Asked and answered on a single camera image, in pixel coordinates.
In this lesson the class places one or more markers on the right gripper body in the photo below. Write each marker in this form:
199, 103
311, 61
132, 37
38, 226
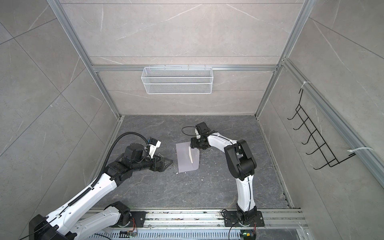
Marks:
197, 143

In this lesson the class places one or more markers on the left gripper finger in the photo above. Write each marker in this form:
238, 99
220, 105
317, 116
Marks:
164, 166
166, 160

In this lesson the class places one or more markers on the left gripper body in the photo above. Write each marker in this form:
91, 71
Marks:
155, 167

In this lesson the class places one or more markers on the grey purple envelope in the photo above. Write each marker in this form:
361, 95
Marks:
184, 163

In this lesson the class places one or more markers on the beige letter paper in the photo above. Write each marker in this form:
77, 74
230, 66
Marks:
190, 155

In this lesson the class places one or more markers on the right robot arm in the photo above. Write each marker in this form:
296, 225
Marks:
241, 164

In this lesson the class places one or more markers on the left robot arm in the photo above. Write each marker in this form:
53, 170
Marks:
67, 222

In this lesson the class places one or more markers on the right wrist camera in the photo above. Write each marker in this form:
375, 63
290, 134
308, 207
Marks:
202, 129

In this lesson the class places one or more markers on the aluminium rail frame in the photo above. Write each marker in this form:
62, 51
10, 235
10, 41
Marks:
212, 219

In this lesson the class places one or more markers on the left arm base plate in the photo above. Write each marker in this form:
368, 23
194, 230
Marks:
138, 217

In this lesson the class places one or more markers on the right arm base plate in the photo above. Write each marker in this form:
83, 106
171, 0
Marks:
234, 219

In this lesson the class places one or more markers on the white vented cable duct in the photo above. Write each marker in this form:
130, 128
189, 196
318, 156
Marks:
169, 235

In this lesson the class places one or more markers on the black wire hook rack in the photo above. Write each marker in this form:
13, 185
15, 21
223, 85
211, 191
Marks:
316, 137

